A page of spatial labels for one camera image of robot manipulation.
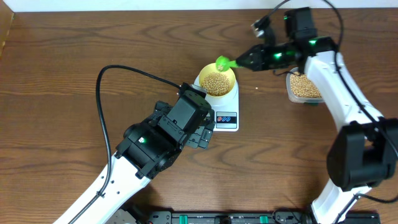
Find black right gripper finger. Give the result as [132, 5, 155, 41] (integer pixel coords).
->
[236, 60, 260, 72]
[236, 45, 260, 62]

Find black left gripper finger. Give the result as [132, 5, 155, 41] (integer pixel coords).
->
[185, 129, 203, 149]
[197, 127, 213, 149]

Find green plastic scoop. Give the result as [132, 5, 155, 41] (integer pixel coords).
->
[215, 55, 241, 72]

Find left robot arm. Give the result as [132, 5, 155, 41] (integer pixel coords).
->
[56, 83, 215, 223]

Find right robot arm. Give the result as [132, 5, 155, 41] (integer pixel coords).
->
[236, 7, 397, 223]

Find white digital kitchen scale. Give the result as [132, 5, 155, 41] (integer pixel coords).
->
[194, 76, 239, 131]

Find soybeans in bowl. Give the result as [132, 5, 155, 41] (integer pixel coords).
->
[201, 73, 230, 96]

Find yellow bowl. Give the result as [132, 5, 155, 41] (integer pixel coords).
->
[198, 63, 237, 96]

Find clear plastic container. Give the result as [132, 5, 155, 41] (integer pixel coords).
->
[286, 67, 324, 104]

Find soybeans in container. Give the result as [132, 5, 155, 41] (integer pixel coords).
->
[290, 72, 322, 98]

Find green tape label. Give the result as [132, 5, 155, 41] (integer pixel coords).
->
[304, 102, 319, 106]

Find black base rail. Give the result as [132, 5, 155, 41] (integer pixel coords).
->
[105, 203, 382, 224]

